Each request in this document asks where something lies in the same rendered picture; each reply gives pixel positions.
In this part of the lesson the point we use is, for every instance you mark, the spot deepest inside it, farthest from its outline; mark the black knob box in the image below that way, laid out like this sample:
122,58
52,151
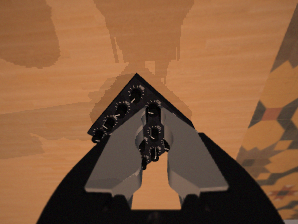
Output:
138,93

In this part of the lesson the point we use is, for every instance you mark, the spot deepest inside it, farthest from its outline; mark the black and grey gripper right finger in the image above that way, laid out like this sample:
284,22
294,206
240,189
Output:
197,165

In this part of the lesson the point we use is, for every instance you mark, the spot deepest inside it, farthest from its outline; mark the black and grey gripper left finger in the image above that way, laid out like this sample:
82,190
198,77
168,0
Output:
113,166

